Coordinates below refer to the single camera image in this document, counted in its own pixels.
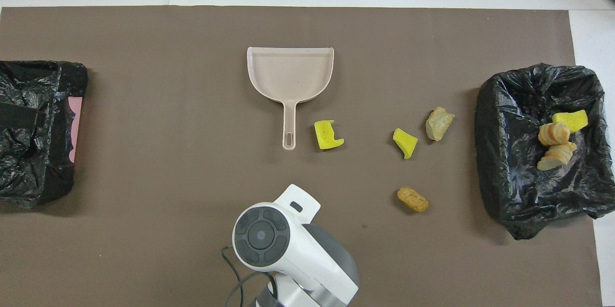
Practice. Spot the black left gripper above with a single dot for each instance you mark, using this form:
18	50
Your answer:
17	116

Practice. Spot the beige plastic dustpan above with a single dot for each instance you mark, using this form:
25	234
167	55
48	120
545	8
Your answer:
288	71

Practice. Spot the notched yellow sponge piece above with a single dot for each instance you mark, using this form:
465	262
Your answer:
325	136

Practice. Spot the yellow sponge wedge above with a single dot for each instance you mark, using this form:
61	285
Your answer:
406	142

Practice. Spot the brown peanut shaped bread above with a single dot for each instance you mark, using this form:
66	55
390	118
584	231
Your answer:
412	199

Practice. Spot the rounded striped bread roll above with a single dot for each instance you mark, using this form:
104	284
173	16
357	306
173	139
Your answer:
554	134

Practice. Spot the striped bread chunk pale face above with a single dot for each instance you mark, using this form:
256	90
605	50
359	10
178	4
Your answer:
557	154

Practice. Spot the green and yellow sponge piece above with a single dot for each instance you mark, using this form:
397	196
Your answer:
571	120

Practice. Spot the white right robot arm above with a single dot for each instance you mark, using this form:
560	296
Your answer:
288	259

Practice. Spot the black bag over pink bin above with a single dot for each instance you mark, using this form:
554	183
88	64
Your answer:
29	163

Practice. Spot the pink plastic bin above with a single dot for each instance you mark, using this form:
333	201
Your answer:
75	124

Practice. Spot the black trash bag bin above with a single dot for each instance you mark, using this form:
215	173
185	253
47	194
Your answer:
509	153

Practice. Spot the brown table mat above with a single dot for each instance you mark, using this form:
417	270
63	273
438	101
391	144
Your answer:
144	201

